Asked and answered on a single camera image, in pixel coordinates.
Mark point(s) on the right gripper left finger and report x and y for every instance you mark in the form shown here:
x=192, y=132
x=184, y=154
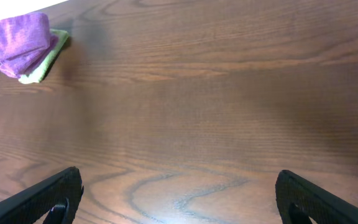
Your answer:
x=58, y=197

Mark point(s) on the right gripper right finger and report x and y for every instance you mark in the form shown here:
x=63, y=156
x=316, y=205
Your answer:
x=301, y=201

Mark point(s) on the purple microfiber cloth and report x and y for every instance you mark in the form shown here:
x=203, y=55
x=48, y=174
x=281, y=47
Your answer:
x=24, y=43

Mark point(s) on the folded light green cloth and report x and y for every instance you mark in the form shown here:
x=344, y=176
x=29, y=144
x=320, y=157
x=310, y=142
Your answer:
x=39, y=73

